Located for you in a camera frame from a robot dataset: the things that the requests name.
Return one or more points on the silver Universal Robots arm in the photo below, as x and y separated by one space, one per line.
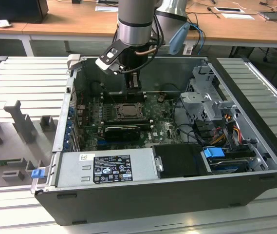
134 19

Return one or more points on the white paper sheet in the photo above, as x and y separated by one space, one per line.
238 16

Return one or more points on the black plastic shroud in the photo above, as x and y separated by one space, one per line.
179 161

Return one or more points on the blue expansion slot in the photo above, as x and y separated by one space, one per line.
101 142

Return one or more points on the black computer box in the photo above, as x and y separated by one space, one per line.
14 9

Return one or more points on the green RAM stick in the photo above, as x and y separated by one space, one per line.
2 161

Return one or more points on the wooden desk white frame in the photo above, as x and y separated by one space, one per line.
6 28
79 24

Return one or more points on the green motherboard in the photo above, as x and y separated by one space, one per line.
163 122

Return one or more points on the CPU with silver top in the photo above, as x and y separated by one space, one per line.
129 110

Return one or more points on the white camera on black bracket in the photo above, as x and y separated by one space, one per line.
103 65

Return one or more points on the hard disk in blue carrier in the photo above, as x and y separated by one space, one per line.
213 153

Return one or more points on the dark grey tablet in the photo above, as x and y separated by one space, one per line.
273 15

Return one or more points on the blue case latch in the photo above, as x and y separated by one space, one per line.
37 174

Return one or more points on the black graphics card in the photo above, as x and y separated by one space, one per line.
122 134

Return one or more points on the grey parts rack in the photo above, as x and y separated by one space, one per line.
19 146

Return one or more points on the silver power supply unit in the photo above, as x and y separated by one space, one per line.
72 170

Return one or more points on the grey plastic case latch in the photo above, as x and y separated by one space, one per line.
73 61

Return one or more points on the CPU socket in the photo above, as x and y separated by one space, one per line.
143 117

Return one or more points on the metal disk bay cage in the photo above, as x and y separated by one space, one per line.
196 98

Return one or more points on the white labelled box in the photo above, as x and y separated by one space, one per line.
188 50

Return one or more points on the black open PC case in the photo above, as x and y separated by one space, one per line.
153 202

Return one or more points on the coin battery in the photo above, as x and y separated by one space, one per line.
161 98

